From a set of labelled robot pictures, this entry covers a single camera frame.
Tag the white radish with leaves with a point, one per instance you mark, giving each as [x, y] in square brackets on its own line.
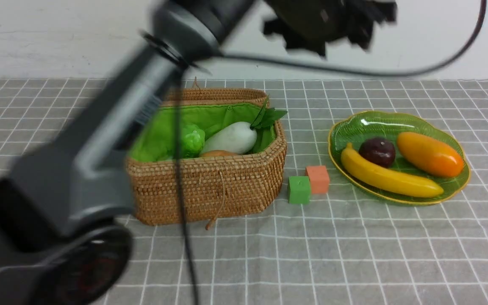
[240, 137]

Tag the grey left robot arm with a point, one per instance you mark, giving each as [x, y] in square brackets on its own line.
[59, 242]

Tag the woven wicker basket green lining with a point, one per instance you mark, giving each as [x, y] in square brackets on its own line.
[216, 186]

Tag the dark purple passion fruit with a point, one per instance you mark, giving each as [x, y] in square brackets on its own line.
[379, 151]

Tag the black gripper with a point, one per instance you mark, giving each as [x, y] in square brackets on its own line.
[311, 24]

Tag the green glass leaf plate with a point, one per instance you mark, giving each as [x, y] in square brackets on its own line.
[369, 124]

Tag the woven wicker basket lid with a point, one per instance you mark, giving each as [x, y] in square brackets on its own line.
[194, 93]

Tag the orange yellow mango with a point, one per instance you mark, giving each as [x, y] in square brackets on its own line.
[430, 155]

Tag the green cucumber vegetable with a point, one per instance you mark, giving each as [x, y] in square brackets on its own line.
[192, 141]

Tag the yellow banana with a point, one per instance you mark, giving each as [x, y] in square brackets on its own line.
[367, 173]

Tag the green foam cube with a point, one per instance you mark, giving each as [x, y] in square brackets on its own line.
[299, 190]

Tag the orange brown potato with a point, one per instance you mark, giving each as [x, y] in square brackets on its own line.
[217, 153]

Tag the orange foam cube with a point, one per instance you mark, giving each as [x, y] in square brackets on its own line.
[319, 179]

